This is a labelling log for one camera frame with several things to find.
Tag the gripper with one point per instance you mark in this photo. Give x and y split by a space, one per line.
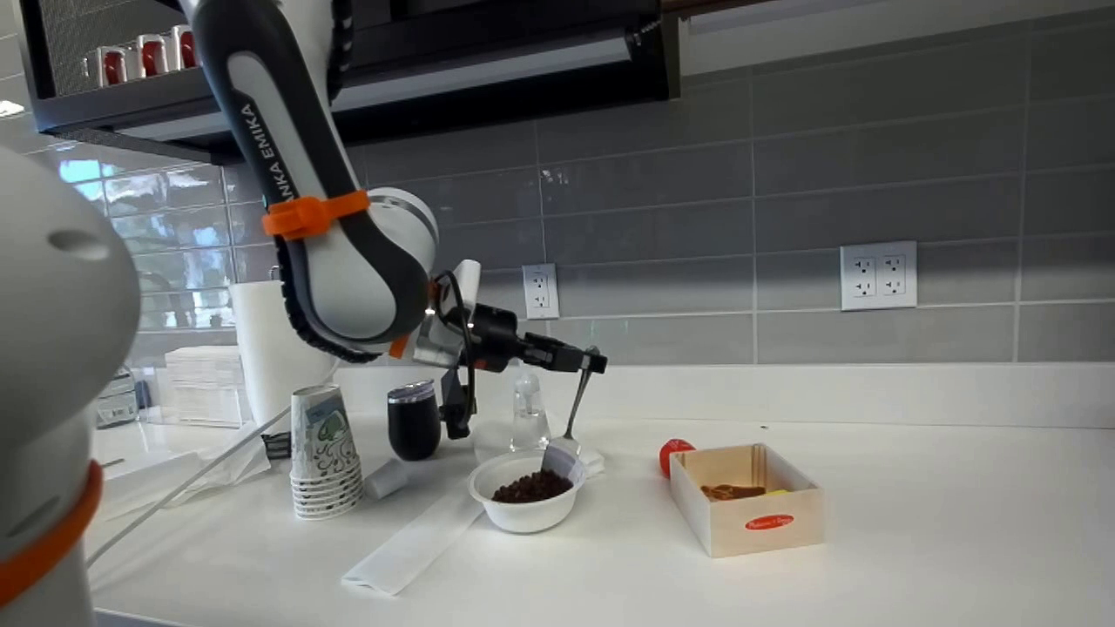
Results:
498 338

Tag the cake slicer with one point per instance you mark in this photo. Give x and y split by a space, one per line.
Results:
578 407

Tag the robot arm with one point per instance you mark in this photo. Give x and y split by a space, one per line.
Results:
348 279

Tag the white bowl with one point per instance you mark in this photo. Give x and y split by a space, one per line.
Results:
523 515

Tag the clear bottle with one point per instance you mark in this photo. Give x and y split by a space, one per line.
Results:
530 418

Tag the black tumbler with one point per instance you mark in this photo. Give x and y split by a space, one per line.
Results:
414 427

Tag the heap of dark brown pieces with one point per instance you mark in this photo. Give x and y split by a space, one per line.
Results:
531 488

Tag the small white cylinder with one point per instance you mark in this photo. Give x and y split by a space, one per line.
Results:
386 479

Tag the red round toy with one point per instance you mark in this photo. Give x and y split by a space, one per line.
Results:
671 453

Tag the stack of paper cups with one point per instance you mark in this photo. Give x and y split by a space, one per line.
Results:
324 453

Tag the folded white napkin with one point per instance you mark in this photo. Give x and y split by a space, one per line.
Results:
409 549

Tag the paper towel roll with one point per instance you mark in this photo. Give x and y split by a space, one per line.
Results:
266 348

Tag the brown toy food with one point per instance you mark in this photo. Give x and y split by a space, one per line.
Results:
730 492

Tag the stack of white napkins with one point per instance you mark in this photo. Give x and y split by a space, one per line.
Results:
205 383

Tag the wooden box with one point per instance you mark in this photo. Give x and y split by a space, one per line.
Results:
749 522

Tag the white paper sheet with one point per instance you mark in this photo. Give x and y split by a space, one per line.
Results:
148 483

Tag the row of red white cups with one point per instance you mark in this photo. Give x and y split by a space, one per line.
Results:
152 57

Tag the single wall socket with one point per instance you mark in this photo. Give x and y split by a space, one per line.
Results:
540 292

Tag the dark wall cabinet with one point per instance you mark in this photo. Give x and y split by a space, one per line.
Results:
488 52

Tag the double wall socket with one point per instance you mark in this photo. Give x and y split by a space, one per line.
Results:
878 276

